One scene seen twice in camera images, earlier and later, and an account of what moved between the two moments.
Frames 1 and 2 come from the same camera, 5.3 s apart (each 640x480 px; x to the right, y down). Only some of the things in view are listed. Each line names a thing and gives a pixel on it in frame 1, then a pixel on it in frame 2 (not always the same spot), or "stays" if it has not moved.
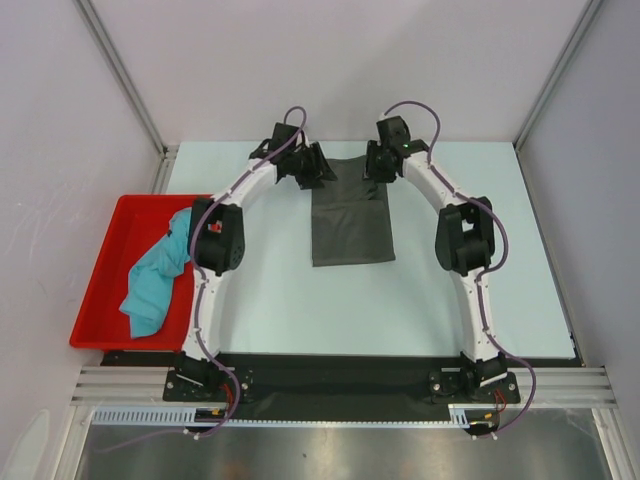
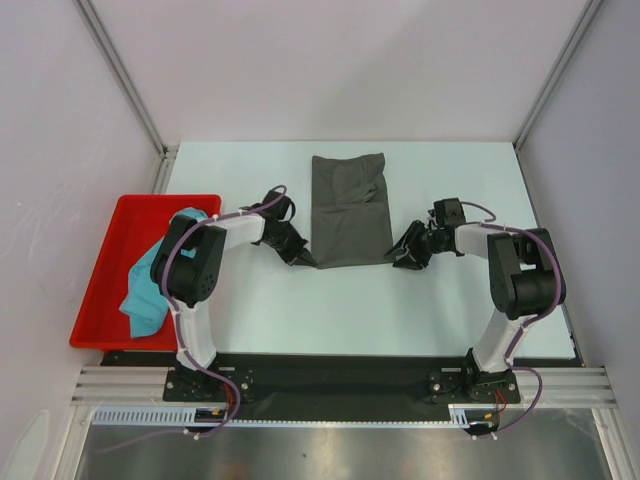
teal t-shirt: x=153 y=277 stays
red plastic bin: x=138 y=223 stays
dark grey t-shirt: x=351 y=217 stays
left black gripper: x=319 y=170 → x=298 y=255
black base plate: x=338 y=382 stays
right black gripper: x=371 y=173 → x=415 y=259
